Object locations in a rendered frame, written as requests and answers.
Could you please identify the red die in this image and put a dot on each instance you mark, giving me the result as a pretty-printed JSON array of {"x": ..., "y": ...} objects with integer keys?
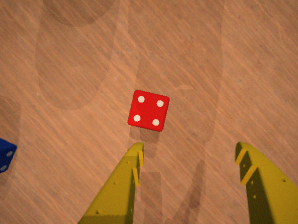
[{"x": 148, "y": 110}]

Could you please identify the blue die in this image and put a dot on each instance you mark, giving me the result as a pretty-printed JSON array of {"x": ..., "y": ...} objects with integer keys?
[{"x": 7, "y": 151}]

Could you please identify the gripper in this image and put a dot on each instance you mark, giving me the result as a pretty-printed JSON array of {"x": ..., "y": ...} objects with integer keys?
[{"x": 272, "y": 197}]

